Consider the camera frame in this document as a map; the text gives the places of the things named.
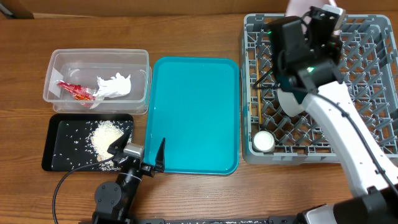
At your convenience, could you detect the red snack wrapper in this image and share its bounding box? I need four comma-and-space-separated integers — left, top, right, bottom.
57, 82, 96, 101

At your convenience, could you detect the grey dishwasher rack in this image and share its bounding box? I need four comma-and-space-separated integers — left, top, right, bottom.
239, 14, 397, 165

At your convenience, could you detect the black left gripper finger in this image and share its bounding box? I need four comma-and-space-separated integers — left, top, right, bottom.
107, 130, 132, 154
155, 138, 165, 173

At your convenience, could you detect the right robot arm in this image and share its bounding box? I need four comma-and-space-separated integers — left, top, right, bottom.
267, 4, 397, 223

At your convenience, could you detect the black tray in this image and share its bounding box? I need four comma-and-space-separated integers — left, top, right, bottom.
42, 114, 134, 171

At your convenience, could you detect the wooden chopstick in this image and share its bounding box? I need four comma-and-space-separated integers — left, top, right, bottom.
256, 58, 262, 129

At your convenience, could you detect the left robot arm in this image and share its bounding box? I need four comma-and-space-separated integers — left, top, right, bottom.
91, 132, 165, 223

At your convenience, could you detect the white paper cup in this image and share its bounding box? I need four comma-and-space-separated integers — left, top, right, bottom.
252, 131, 275, 153

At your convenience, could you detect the grey bowl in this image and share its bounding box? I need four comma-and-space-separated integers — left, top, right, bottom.
277, 88, 304, 117

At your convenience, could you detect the teal plastic tray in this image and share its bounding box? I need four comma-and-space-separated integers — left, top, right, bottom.
144, 57, 241, 175

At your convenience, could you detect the clear plastic bin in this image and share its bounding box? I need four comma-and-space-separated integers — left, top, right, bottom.
43, 49, 152, 114

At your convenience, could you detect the white round plate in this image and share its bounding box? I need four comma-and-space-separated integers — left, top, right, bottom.
285, 0, 337, 21

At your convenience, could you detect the white tissue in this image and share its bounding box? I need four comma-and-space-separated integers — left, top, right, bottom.
93, 73, 131, 101

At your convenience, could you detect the pile of rice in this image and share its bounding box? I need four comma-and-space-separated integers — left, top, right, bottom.
52, 119, 134, 171

